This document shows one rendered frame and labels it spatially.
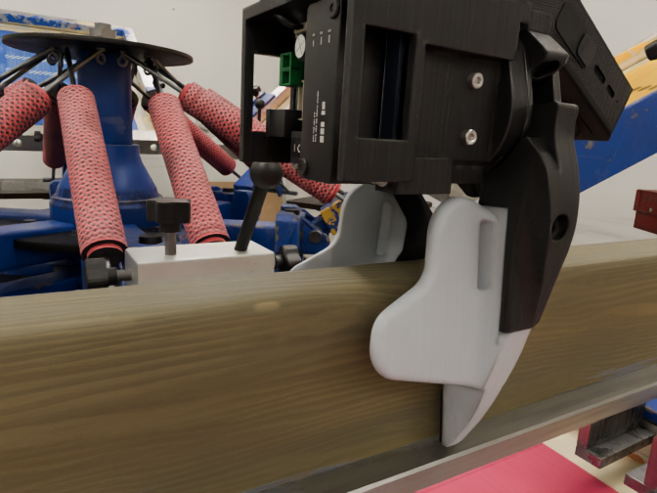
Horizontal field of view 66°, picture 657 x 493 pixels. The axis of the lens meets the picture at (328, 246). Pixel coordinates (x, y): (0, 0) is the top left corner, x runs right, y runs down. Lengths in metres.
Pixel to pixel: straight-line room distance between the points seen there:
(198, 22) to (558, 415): 4.41
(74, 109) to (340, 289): 0.65
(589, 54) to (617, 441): 0.30
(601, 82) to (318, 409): 0.17
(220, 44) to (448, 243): 4.45
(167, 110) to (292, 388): 0.68
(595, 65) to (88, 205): 0.54
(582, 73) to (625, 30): 2.31
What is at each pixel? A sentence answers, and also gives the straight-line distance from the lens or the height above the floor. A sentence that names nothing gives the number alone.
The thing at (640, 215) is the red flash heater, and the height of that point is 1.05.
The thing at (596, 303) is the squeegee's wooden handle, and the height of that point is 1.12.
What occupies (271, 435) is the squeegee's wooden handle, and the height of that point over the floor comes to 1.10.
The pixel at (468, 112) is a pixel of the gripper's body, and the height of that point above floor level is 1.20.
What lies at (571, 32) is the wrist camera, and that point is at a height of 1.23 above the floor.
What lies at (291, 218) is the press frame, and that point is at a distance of 0.87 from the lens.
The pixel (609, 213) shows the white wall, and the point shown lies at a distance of 2.48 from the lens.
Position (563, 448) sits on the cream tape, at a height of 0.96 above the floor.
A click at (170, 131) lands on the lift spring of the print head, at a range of 0.78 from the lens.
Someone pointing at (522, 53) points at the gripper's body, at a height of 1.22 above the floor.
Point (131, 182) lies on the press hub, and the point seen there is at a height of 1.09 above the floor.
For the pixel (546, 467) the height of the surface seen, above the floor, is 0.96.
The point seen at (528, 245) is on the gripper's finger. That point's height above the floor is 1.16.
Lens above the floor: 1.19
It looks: 12 degrees down
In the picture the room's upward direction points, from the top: 3 degrees clockwise
